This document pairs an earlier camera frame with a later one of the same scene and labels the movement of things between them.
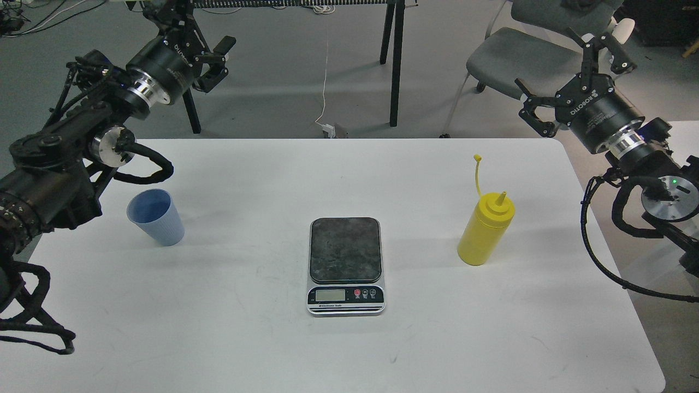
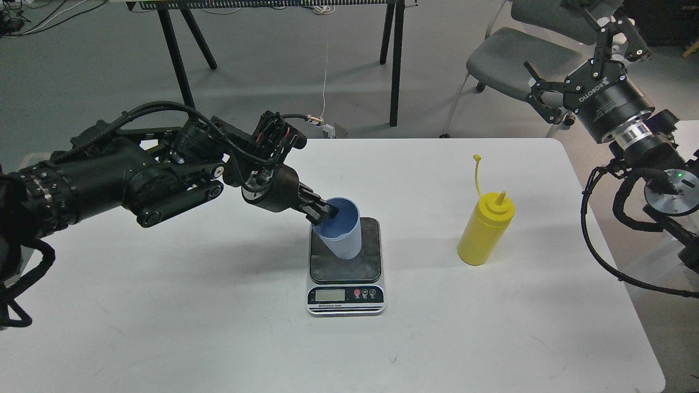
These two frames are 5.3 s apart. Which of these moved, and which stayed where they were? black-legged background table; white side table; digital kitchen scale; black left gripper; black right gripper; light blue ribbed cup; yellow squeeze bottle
Moved: black left gripper; black right gripper; light blue ribbed cup
Stayed: black-legged background table; digital kitchen scale; white side table; yellow squeeze bottle
